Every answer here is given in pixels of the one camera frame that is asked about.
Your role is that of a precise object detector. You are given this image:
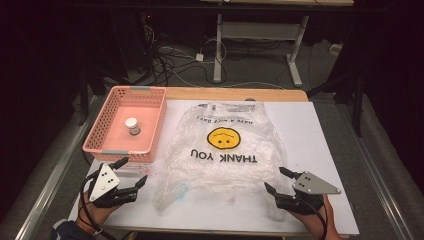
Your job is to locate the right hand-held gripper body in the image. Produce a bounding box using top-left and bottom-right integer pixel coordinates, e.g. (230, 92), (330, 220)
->
(273, 171), (342, 215)

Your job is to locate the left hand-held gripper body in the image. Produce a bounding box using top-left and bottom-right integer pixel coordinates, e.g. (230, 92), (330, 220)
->
(87, 163), (139, 209)

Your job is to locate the pink plastic basket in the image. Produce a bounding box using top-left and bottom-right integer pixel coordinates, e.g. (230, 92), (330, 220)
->
(82, 85), (168, 164)

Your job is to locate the small white-capped bottle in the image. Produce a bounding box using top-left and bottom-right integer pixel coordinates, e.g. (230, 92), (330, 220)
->
(124, 117), (142, 137)

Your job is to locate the clear plastic bag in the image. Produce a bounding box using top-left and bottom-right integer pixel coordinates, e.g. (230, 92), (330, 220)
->
(152, 101), (290, 222)

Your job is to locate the person's left hand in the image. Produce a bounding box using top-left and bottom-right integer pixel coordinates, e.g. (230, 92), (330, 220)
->
(75, 190), (122, 228)

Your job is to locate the person's right hand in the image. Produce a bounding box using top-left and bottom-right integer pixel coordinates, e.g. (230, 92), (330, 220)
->
(289, 194), (343, 240)

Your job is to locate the white board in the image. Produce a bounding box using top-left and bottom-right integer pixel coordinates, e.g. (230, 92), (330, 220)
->
(67, 99), (360, 237)

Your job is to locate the person's left sleeve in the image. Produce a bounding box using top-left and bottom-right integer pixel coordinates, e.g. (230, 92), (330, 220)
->
(50, 218), (98, 240)

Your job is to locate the wooden table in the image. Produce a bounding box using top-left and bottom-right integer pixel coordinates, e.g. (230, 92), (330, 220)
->
(164, 86), (310, 103)

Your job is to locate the black stand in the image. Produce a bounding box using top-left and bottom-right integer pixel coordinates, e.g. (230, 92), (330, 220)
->
(306, 43), (368, 138)

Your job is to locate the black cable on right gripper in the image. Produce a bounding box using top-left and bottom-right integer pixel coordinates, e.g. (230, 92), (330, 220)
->
(299, 198), (329, 240)

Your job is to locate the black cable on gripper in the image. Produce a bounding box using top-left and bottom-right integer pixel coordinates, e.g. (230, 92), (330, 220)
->
(299, 198), (329, 240)
(79, 175), (118, 240)

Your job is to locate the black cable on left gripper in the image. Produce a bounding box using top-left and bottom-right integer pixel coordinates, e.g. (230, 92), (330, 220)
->
(79, 175), (118, 240)

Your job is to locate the tangle of floor cables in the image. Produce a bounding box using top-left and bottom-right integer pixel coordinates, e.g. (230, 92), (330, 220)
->
(139, 13), (288, 90)

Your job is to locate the white metal desk frame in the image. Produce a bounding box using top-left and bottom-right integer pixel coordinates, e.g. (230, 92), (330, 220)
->
(199, 0), (355, 88)

